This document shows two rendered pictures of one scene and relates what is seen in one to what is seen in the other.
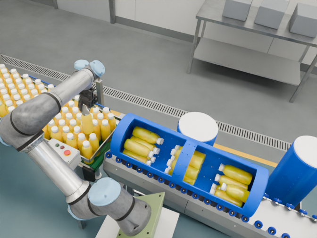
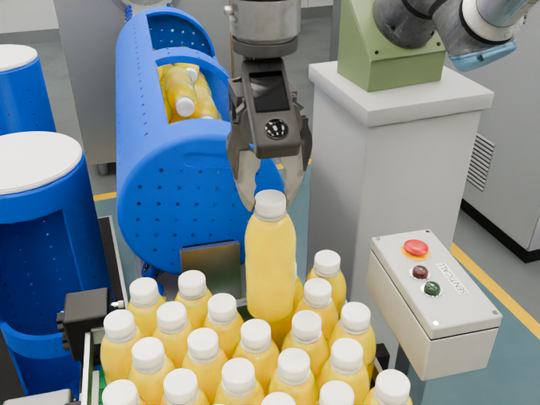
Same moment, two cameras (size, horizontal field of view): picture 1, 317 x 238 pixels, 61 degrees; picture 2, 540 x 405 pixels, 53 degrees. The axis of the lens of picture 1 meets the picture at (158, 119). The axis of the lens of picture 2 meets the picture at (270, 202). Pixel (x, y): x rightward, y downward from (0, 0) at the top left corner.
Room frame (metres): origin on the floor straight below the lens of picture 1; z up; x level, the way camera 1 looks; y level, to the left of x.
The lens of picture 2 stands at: (1.45, 0.91, 1.60)
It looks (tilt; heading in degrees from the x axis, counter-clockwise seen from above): 33 degrees down; 236
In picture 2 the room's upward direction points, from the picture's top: straight up
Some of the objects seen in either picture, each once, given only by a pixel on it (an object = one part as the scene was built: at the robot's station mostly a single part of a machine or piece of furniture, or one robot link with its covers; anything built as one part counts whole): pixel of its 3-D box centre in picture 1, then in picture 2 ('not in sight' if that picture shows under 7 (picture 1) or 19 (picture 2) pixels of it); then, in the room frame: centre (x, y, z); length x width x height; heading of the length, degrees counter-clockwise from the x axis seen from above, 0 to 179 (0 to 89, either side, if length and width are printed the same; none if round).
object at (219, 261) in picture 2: not in sight; (210, 272); (1.12, 0.25, 0.99); 0.10 x 0.02 x 0.12; 159
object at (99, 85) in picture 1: (103, 129); not in sight; (1.59, 0.48, 0.55); 0.04 x 0.04 x 1.10; 69
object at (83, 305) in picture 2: not in sight; (94, 326); (1.33, 0.22, 0.95); 0.10 x 0.07 x 0.10; 159
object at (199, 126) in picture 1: (198, 126); (16, 160); (1.31, -0.28, 1.03); 0.28 x 0.28 x 0.01
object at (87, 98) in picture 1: (87, 95); (263, 87); (1.12, 0.41, 1.37); 0.09 x 0.08 x 0.12; 69
